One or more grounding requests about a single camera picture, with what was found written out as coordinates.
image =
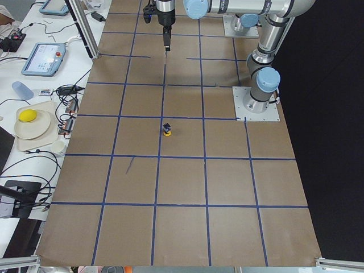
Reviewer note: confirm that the blue teach pendant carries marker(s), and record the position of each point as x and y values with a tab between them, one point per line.
44	60
54	7

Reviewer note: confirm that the far blue teach pendant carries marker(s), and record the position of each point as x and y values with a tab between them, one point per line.
54	7

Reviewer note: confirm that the translucent blue cup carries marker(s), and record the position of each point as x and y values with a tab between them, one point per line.
23	91

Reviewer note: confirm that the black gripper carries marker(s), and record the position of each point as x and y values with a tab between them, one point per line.
166	17

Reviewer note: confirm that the white paper cup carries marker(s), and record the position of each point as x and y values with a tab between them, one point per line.
58	148

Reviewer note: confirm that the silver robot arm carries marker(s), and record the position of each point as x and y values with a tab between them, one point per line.
245	25
274	17

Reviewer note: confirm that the black camera stand base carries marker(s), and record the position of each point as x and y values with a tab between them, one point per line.
18	198

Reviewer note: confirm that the beige round plate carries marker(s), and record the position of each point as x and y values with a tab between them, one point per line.
34	129

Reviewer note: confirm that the near blue teach pendant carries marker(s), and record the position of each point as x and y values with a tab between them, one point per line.
44	60

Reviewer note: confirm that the aluminium frame post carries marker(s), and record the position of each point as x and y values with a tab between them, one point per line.
84	29

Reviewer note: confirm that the small remote control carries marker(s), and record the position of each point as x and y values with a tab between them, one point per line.
45	92

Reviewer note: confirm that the yellow lemon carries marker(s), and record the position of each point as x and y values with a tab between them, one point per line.
27	115

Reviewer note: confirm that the yellow push button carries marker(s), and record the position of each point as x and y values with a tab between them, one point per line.
167	129

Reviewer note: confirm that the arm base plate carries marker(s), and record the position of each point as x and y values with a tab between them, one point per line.
234	29
242	114

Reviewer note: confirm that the black power adapter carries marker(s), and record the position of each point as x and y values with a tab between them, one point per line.
98	17

